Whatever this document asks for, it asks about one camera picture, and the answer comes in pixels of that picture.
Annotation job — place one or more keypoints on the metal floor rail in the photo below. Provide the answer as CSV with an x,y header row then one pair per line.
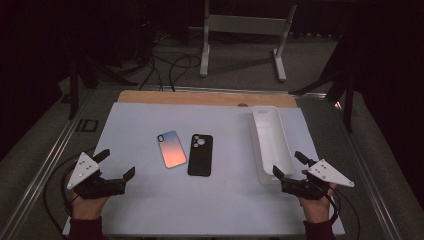
x,y
370,186
43,166

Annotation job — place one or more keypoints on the black tripod stand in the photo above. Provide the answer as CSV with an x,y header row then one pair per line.
x,y
348,100
73,90

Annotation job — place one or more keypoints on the person's left hand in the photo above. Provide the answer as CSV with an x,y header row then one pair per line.
x,y
87,208

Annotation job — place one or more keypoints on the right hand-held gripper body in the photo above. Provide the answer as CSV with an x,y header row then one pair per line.
x,y
325,173

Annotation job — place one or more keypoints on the white rectangular box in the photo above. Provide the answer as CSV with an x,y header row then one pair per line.
x,y
271,140

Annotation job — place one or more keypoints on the white table mat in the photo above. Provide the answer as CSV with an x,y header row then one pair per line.
x,y
200,200

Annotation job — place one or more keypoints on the blue pink gradient phone case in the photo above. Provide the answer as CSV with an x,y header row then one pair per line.
x,y
171,150

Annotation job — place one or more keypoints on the black floor plate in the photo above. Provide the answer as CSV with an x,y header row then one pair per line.
x,y
87,125

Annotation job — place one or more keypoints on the black phone case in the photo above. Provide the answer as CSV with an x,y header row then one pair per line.
x,y
200,158

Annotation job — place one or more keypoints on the person's right hand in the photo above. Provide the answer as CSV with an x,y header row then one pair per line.
x,y
316,210

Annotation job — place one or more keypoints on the white metal stand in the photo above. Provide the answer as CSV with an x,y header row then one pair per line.
x,y
245,25

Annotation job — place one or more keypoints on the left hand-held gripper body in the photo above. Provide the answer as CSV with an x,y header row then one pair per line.
x,y
83,170

